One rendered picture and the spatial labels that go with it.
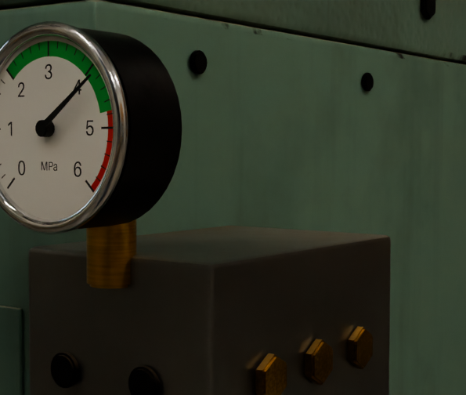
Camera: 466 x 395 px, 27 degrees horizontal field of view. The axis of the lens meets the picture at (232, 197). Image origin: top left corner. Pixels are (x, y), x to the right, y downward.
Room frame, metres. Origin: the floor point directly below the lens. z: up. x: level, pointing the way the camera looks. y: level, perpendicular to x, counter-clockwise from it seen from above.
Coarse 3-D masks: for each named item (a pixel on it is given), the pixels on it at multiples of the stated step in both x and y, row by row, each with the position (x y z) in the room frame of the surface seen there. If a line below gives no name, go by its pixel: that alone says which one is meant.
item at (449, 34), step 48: (0, 0) 0.40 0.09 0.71; (48, 0) 0.38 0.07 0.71; (144, 0) 0.39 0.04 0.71; (192, 0) 0.41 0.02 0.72; (240, 0) 0.44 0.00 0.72; (288, 0) 0.47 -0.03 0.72; (336, 0) 0.51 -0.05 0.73; (384, 0) 0.55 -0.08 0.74; (432, 0) 0.60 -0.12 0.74; (384, 48) 0.56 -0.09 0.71; (432, 48) 0.61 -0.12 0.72
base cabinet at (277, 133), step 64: (192, 64) 0.41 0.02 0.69; (256, 64) 0.45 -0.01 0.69; (320, 64) 0.50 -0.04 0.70; (384, 64) 0.56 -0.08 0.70; (448, 64) 0.63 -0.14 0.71; (192, 128) 0.41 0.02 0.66; (256, 128) 0.45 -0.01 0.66; (320, 128) 0.50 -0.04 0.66; (384, 128) 0.56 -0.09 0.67; (448, 128) 0.63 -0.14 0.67; (192, 192) 0.41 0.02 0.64; (256, 192) 0.45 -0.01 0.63; (320, 192) 0.50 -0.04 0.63; (384, 192) 0.56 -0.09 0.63; (448, 192) 0.63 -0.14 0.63; (0, 256) 0.40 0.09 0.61; (448, 256) 0.63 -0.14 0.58; (0, 320) 0.39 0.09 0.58; (448, 320) 0.63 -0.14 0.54; (0, 384) 0.39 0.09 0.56; (448, 384) 0.63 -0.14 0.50
